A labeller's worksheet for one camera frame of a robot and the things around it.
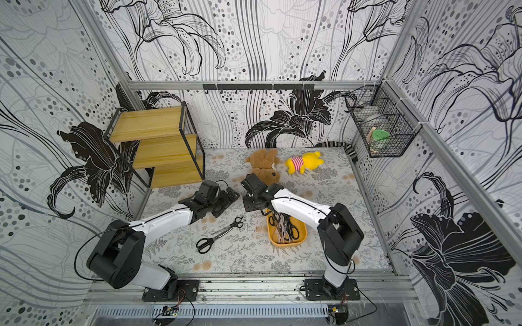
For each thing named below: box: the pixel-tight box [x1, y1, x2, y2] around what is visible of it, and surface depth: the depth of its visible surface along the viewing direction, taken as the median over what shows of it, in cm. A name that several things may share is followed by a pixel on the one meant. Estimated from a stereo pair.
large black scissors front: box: [195, 215, 244, 255], surface depth 88 cm
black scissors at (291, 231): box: [283, 213, 300, 241], surface depth 88 cm
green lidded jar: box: [369, 129, 391, 154], surface depth 80 cm
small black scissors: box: [210, 215, 245, 238], surface depth 92 cm
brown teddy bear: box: [246, 148, 281, 187], surface depth 104 cm
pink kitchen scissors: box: [272, 220, 290, 244], surface depth 87 cm
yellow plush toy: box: [285, 150, 325, 175], surface depth 107 cm
